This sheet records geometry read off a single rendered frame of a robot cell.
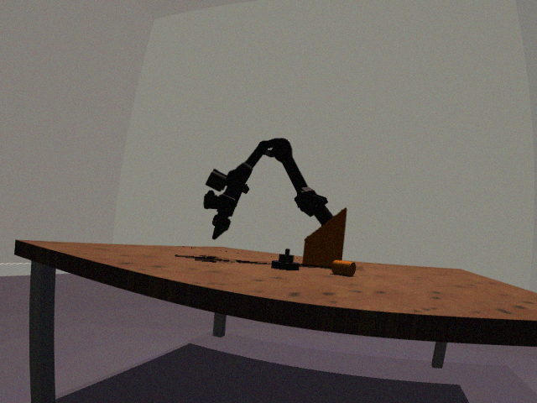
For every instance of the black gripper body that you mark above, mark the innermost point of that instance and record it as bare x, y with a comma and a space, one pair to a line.
229, 199

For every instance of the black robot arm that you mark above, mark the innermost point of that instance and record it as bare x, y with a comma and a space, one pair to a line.
235, 180

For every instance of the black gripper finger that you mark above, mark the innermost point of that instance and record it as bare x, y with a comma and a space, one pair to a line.
217, 232
224, 212

